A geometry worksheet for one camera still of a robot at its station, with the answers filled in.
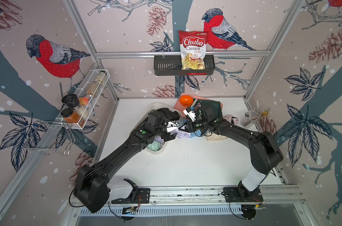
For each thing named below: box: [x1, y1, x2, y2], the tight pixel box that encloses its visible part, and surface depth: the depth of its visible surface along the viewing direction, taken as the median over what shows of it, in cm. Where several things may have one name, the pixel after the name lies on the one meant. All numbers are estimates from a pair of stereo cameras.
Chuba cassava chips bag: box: [178, 30, 209, 71], surface depth 85 cm
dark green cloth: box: [190, 98, 223, 119], surface depth 115 cm
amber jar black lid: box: [60, 107, 85, 129], surface depth 62 cm
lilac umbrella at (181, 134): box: [174, 127, 191, 139], surface depth 82 cm
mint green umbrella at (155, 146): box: [146, 140, 163, 152], surface depth 87 cm
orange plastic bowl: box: [179, 95, 194, 107], surface depth 116 cm
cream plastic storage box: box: [144, 102, 182, 154], surface depth 74 cm
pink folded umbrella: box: [224, 114, 239, 125], surface depth 102 cm
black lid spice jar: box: [61, 93, 86, 113], surface depth 64 cm
